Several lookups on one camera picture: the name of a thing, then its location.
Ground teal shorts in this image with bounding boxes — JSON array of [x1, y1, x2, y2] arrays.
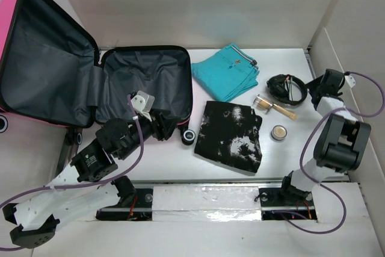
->
[[191, 43, 259, 102]]

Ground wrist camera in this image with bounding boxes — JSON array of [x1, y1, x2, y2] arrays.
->
[[131, 90, 155, 122], [344, 72, 356, 88]]

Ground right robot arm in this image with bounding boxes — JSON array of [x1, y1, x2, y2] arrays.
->
[[278, 69, 371, 205]]

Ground small round cosmetic jar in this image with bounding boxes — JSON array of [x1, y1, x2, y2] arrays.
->
[[270, 125, 288, 141]]

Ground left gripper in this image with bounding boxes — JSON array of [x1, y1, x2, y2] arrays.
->
[[120, 108, 181, 159]]

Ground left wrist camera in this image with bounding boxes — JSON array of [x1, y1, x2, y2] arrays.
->
[[131, 90, 155, 122]]

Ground black white tie-dye shirt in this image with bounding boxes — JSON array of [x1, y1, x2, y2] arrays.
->
[[194, 101, 262, 174]]

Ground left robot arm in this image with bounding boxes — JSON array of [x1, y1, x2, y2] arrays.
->
[[1, 110, 180, 251]]

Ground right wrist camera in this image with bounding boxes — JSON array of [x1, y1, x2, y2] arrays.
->
[[344, 72, 356, 88]]

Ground black belt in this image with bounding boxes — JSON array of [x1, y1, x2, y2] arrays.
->
[[266, 74, 307, 107]]

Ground pink hard-shell suitcase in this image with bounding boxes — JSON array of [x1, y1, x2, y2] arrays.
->
[[1, 0, 193, 140]]

